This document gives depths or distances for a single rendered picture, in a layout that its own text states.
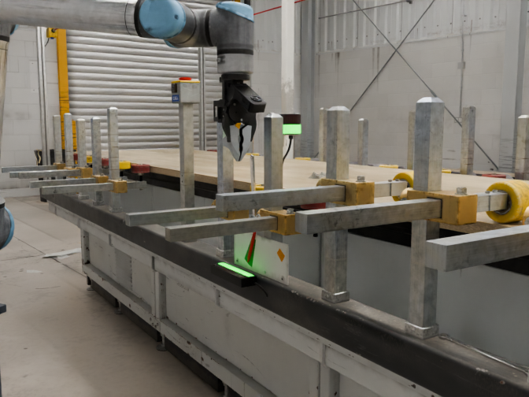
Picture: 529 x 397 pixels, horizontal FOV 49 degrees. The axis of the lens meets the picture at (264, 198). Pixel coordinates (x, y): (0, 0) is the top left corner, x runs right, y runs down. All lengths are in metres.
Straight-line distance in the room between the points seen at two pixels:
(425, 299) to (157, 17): 0.81
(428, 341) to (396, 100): 9.38
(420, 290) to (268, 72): 10.39
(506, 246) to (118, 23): 0.98
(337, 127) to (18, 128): 8.17
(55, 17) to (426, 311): 1.03
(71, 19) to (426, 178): 0.87
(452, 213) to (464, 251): 0.34
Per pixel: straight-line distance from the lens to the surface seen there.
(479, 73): 9.50
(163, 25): 1.33
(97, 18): 1.41
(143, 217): 1.52
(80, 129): 3.05
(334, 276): 1.27
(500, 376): 1.01
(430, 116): 1.05
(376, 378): 1.28
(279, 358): 2.01
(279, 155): 1.45
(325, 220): 0.86
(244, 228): 1.37
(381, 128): 10.60
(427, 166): 1.05
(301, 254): 1.73
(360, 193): 1.19
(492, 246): 0.72
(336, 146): 1.23
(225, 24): 1.43
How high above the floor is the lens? 1.09
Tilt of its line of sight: 8 degrees down
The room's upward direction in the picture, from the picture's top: straight up
